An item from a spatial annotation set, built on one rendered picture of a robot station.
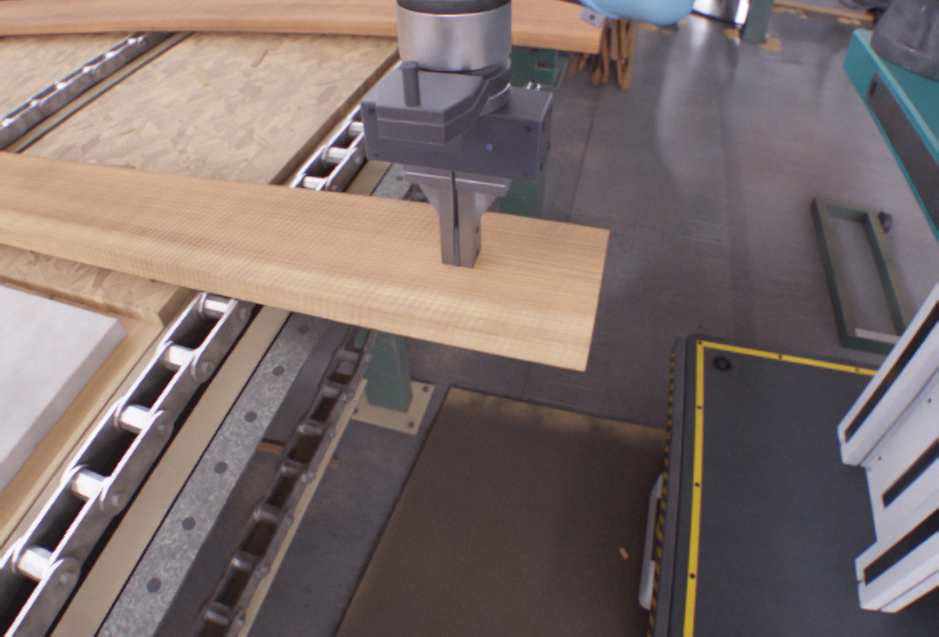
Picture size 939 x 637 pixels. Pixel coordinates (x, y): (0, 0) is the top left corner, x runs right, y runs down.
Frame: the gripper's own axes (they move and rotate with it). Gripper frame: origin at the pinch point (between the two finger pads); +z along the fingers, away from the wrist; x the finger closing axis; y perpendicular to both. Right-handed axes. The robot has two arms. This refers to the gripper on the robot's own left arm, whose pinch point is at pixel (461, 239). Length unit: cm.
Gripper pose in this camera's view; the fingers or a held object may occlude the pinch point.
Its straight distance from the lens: 50.8
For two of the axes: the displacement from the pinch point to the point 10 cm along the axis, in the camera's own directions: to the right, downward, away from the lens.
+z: 0.1, 7.2, 6.9
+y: 2.7, -6.7, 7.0
